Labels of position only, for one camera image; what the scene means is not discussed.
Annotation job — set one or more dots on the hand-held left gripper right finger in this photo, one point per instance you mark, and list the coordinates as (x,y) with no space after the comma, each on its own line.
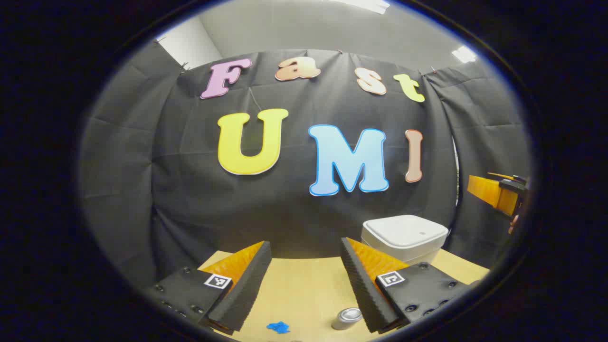
(363,289)

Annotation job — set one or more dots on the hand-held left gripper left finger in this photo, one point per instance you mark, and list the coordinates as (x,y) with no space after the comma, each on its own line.
(247,289)

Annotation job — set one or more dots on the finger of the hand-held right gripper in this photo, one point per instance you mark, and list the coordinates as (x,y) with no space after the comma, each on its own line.
(484,190)

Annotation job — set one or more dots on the silver pop can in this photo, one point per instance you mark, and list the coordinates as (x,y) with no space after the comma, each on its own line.
(344,319)

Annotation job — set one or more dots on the blue paper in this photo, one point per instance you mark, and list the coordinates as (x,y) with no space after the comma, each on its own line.
(278,327)

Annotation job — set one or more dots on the white desktop garbage bin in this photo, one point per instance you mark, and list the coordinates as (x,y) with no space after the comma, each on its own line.
(403,232)

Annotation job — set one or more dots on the wooden desktop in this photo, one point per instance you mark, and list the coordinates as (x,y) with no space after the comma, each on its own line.
(304,294)

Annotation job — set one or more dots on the black backdrop cloth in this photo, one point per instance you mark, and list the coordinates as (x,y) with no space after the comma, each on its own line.
(190,190)

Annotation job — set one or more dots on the ceiling light panel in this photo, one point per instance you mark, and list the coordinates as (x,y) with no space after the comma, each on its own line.
(365,4)
(464,54)

